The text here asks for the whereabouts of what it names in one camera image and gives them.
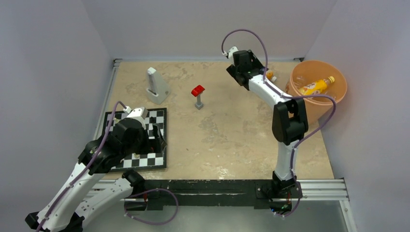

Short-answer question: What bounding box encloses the orange bottle blue label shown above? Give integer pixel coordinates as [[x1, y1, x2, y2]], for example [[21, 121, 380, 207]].
[[265, 70, 277, 83]]

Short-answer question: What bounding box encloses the yellow juice bottle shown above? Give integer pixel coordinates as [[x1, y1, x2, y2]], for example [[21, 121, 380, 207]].
[[299, 76, 335, 96]]

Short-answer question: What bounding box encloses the clear plastic bottle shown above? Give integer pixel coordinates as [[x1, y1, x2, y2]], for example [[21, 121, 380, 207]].
[[293, 75, 315, 90]]

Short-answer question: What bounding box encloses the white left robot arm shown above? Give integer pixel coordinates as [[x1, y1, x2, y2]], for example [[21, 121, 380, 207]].
[[25, 106, 166, 232]]

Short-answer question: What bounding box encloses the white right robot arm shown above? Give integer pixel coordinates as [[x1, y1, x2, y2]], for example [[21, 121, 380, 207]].
[[224, 46, 308, 198]]

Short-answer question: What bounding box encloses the orange plastic bin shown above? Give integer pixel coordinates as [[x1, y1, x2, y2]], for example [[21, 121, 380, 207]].
[[285, 59, 348, 126]]

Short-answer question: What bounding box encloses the black white chessboard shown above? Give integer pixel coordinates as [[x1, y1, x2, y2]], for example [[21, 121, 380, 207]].
[[110, 108, 168, 173]]

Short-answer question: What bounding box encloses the white metronome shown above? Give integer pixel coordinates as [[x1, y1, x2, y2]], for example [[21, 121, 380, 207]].
[[146, 67, 171, 105]]

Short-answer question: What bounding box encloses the red grey toy stand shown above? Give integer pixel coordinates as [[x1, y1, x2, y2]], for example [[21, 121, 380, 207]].
[[191, 85, 205, 110]]

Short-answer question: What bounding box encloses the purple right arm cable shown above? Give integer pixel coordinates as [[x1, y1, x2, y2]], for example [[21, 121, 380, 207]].
[[221, 29, 337, 218]]

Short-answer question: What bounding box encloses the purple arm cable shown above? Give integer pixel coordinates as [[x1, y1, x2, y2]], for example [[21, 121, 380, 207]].
[[221, 29, 337, 218], [33, 101, 131, 232]]

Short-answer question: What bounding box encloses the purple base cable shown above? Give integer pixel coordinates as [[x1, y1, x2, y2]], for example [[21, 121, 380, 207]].
[[124, 188, 179, 225]]

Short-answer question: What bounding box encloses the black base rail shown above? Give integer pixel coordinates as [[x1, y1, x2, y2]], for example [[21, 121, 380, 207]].
[[126, 179, 302, 212]]

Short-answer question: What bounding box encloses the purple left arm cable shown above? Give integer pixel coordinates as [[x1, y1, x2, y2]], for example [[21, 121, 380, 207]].
[[33, 101, 131, 232]]

